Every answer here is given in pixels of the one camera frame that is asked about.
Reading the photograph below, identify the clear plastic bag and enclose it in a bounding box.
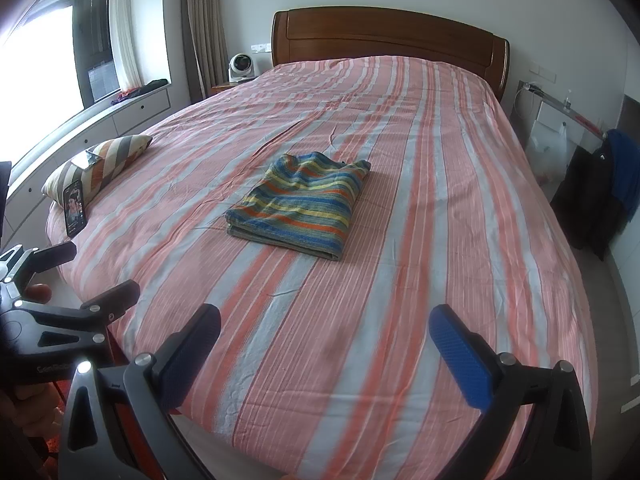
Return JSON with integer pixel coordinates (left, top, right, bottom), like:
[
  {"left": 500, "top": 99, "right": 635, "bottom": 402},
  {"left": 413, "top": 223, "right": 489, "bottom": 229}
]
[{"left": 530, "top": 122, "right": 568, "bottom": 181}]

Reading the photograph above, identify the colourful striped knit sweater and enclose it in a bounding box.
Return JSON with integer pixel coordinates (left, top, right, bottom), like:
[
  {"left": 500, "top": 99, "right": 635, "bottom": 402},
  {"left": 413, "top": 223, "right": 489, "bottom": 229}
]
[{"left": 225, "top": 151, "right": 372, "bottom": 262}]

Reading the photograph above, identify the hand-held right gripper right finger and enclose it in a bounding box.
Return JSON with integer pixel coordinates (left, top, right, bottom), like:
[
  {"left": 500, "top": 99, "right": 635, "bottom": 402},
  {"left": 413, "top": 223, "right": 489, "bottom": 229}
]
[{"left": 429, "top": 304, "right": 593, "bottom": 480}]

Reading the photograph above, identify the silver smartphone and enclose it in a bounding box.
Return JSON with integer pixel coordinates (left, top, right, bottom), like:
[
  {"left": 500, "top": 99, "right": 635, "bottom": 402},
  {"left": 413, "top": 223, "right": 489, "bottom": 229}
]
[{"left": 71, "top": 149, "right": 102, "bottom": 170}]

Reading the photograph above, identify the blue garment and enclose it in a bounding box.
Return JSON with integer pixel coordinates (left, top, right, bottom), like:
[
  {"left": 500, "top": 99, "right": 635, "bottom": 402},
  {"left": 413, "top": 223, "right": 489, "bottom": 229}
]
[{"left": 607, "top": 129, "right": 640, "bottom": 233}]

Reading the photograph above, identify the bed with pink striped cover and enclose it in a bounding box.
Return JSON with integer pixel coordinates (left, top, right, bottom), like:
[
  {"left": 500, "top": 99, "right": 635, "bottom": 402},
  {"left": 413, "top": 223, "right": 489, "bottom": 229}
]
[{"left": 45, "top": 56, "right": 601, "bottom": 480}]

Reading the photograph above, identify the small white desk fan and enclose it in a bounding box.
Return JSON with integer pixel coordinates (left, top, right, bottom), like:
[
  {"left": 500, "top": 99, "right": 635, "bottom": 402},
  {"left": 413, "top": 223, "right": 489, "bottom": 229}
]
[{"left": 227, "top": 53, "right": 258, "bottom": 83}]

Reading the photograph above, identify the window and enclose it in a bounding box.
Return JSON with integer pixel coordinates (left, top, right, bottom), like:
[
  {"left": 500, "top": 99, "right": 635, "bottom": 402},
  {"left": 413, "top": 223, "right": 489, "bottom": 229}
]
[{"left": 0, "top": 0, "right": 121, "bottom": 161}]

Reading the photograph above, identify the person's left hand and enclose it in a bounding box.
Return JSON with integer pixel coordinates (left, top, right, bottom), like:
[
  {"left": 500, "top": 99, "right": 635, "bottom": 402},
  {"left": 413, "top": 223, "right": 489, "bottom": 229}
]
[{"left": 9, "top": 385, "right": 63, "bottom": 442}]

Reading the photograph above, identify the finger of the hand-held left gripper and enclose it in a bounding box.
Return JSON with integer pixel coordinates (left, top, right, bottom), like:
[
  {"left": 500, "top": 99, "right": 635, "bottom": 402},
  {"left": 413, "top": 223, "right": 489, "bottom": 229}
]
[
  {"left": 15, "top": 280, "right": 141, "bottom": 333},
  {"left": 0, "top": 241, "right": 77, "bottom": 301}
]

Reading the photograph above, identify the striped pillow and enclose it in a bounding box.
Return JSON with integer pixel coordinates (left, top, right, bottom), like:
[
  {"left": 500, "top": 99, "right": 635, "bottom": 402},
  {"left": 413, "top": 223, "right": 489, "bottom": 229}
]
[{"left": 41, "top": 134, "right": 153, "bottom": 206}]

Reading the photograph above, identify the black smartphone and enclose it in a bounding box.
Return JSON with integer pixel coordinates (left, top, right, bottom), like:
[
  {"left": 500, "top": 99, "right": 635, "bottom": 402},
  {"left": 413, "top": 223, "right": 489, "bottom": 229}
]
[{"left": 63, "top": 180, "right": 87, "bottom": 237}]

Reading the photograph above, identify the white charging cable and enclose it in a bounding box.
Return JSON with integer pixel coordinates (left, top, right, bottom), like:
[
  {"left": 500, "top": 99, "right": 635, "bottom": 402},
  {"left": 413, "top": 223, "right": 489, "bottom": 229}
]
[{"left": 515, "top": 82, "right": 542, "bottom": 111}]

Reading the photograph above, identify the black jacket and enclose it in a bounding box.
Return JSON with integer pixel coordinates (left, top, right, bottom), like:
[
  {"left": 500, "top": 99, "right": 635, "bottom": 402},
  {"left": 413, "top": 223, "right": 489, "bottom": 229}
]
[{"left": 550, "top": 132, "right": 621, "bottom": 261}]

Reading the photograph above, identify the wooden bed headboard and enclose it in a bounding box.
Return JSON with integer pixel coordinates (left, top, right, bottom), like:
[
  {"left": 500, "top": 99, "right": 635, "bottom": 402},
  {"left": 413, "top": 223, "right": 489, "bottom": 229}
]
[{"left": 271, "top": 7, "right": 511, "bottom": 106}]

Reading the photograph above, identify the dark cloth on bench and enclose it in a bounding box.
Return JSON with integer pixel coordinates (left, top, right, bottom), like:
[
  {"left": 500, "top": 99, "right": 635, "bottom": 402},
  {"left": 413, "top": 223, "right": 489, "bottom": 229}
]
[{"left": 110, "top": 78, "right": 170, "bottom": 106}]

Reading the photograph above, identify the white sheer curtain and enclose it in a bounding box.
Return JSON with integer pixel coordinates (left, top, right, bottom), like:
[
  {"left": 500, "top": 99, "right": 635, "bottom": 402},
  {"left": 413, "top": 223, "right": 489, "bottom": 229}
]
[{"left": 109, "top": 0, "right": 146, "bottom": 91}]

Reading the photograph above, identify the white window bench cabinet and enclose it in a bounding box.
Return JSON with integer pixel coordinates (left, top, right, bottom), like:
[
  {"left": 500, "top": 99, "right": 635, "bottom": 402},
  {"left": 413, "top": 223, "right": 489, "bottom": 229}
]
[{"left": 0, "top": 82, "right": 173, "bottom": 241}]

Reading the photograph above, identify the wooden nightstand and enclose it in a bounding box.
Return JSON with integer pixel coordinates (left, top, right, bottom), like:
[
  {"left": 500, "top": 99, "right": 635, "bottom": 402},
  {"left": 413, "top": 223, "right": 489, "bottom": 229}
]
[{"left": 210, "top": 80, "right": 251, "bottom": 96}]

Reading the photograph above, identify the brown curtain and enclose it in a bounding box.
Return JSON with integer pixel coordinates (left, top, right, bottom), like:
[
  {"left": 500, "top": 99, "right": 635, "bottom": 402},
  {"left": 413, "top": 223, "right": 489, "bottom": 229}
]
[{"left": 181, "top": 0, "right": 231, "bottom": 106}]

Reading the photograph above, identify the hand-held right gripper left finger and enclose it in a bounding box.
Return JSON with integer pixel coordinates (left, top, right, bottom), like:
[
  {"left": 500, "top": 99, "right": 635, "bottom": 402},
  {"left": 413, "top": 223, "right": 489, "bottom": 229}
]
[{"left": 59, "top": 304, "right": 222, "bottom": 480}]

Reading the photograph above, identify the white desk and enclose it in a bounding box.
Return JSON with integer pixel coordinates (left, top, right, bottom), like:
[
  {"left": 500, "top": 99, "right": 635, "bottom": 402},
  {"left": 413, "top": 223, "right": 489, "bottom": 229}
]
[{"left": 520, "top": 82, "right": 608, "bottom": 186}]

